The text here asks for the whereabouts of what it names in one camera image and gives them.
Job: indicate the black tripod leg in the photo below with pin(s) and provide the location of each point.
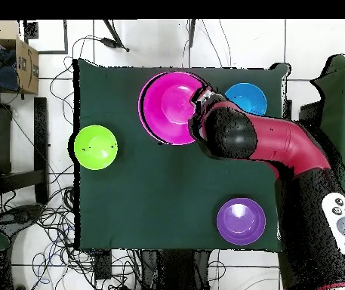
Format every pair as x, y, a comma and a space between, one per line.
113, 42
192, 30

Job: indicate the pink plastic bowl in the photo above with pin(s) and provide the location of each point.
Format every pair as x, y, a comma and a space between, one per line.
166, 108

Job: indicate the light blue plastic bowl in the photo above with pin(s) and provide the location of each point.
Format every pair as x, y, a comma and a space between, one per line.
249, 98

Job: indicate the dark blue bag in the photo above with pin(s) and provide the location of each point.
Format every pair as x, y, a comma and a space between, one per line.
4, 78

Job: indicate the purple plastic bowl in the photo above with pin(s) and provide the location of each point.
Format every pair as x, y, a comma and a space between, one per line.
241, 222

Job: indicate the black power adapter box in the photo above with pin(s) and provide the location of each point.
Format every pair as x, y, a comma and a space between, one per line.
102, 264

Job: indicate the cardboard box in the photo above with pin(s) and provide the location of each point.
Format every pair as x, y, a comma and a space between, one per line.
27, 69

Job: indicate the black metal floor frame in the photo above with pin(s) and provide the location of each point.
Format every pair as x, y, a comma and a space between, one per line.
66, 36

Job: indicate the black table leg frame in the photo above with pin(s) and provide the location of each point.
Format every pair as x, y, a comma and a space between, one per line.
308, 111
41, 145

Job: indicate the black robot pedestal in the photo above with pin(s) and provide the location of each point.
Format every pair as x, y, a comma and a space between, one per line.
175, 269

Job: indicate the green plastic bowl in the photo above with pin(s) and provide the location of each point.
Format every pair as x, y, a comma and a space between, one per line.
95, 147

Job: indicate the dark green tablecloth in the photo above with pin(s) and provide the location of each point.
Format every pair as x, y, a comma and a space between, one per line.
160, 187

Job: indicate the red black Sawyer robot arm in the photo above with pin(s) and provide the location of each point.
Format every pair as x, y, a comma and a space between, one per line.
280, 142

